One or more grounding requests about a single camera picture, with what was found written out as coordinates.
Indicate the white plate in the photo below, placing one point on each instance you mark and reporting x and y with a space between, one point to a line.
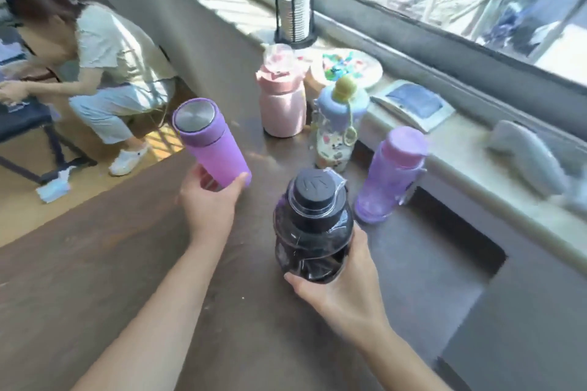
371 72

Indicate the purple translucent bottle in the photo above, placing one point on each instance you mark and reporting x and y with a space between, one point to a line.
390 175

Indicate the white clog shoe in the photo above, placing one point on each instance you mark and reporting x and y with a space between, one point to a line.
128 161

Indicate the pale pink jug bottle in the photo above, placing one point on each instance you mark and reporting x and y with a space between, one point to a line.
282 106

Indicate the person's left hand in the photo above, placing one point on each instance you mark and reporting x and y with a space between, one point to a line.
208 212

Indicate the purple thermos flask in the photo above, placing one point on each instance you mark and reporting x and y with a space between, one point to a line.
211 143

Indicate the person's right hand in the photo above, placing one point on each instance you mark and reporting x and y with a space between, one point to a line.
348 303

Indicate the black padded bench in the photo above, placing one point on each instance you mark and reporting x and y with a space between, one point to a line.
18 118

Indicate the grey window frame with bars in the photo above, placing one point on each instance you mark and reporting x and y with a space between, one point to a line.
412 38

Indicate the white device with blue panel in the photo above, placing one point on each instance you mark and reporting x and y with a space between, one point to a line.
415 104

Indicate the pile of colourful candies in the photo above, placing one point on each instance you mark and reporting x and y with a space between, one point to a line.
344 65

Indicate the black large bottle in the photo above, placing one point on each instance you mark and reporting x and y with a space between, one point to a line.
312 230

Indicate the blue lid cartoon bottle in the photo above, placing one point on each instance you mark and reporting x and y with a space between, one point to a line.
337 129

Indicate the dark wooden table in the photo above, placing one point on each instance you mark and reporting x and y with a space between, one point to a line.
114 290

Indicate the person's left forearm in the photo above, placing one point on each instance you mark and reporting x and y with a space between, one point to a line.
151 322

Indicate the person's right forearm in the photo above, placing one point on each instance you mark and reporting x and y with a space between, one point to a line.
403 368

